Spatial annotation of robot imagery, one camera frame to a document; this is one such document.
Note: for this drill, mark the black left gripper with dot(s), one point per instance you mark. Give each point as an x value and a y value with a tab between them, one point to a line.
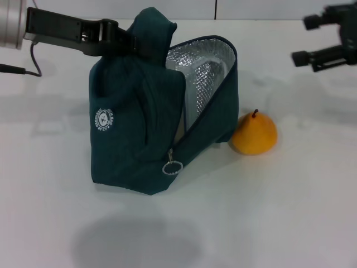
53	28

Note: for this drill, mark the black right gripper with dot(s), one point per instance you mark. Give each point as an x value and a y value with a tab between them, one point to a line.
348	30

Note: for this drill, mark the dark teal insulated lunch bag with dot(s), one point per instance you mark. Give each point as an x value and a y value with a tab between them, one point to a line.
125	125

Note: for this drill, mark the orange pear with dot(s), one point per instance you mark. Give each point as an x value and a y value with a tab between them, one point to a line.
255	136

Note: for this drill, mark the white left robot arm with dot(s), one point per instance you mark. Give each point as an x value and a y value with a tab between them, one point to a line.
11	23

